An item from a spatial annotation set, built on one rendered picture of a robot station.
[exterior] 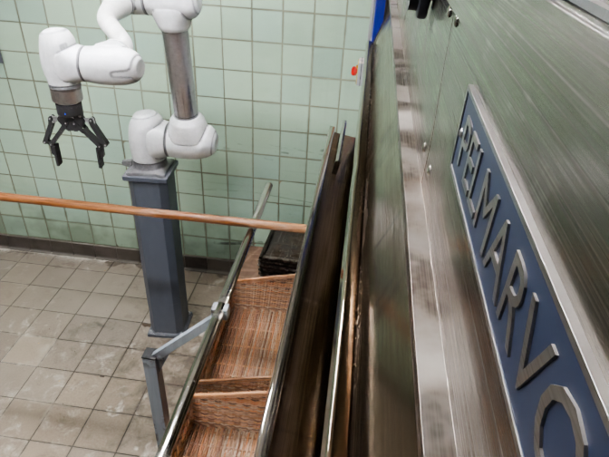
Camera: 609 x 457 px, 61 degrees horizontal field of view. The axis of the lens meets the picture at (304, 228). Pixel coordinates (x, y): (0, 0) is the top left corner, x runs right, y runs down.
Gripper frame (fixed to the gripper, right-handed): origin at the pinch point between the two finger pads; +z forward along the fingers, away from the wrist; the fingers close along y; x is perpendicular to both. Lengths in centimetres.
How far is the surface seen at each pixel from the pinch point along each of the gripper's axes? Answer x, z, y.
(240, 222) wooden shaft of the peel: 9, 14, -53
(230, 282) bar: 37, 17, -53
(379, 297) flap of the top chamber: 112, -42, -80
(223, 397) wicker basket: 42, 60, -51
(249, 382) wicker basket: 36, 59, -59
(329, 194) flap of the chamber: 26, -7, -80
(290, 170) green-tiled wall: -113, 54, -67
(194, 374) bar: 71, 18, -50
